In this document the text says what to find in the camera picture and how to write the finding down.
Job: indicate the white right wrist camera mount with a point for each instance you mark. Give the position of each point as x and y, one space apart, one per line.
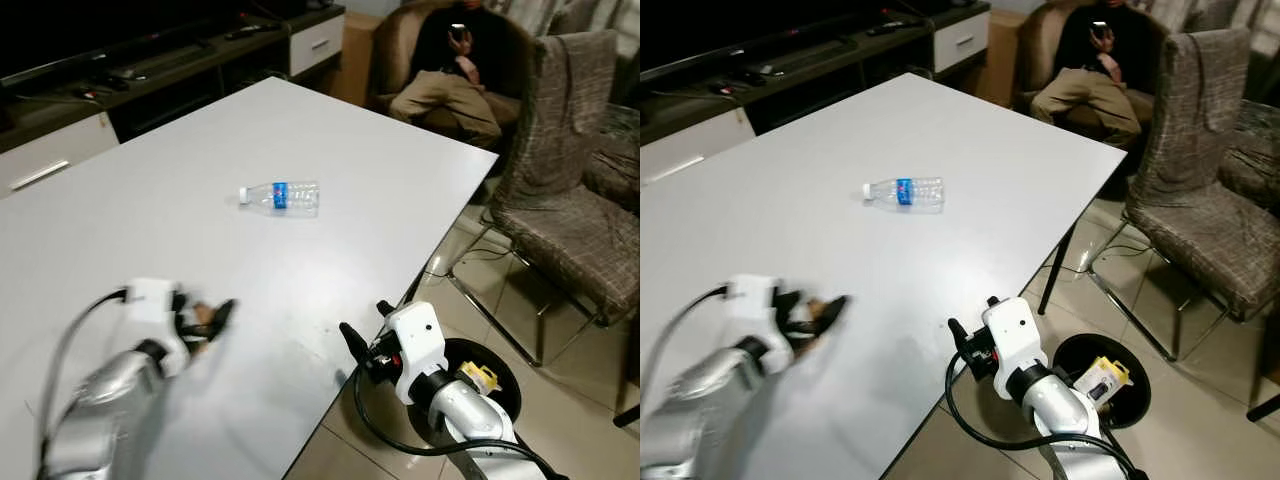
418 345
1015 340

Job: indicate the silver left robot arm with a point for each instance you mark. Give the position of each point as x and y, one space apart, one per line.
115 400
715 400

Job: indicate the brown patterned dining chair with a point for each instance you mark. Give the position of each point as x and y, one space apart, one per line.
615 170
1200 210
1255 165
570 220

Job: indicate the yellow white trash package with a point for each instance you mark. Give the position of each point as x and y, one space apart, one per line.
480 378
1105 378

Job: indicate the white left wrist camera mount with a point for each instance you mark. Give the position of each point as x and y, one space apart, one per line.
152 298
752 295

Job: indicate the seated person black top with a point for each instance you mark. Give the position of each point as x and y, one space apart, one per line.
1090 90
450 95

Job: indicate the small brown cardboard box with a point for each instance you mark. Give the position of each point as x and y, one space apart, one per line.
350 60
997 60

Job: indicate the black table leg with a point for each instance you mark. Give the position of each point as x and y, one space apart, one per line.
1056 270

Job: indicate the dark tv stand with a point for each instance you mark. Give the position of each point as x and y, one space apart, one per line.
150 100
790 95

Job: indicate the brown armchair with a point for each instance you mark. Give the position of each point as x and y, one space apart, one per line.
1040 45
395 50

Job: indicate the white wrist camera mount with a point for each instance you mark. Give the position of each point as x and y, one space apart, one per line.
418 345
152 298
752 295
1015 340

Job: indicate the black round rubbish bin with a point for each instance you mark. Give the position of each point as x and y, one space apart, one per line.
1125 355
500 410

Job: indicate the black remote control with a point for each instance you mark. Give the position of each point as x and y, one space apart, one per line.
883 29
245 33

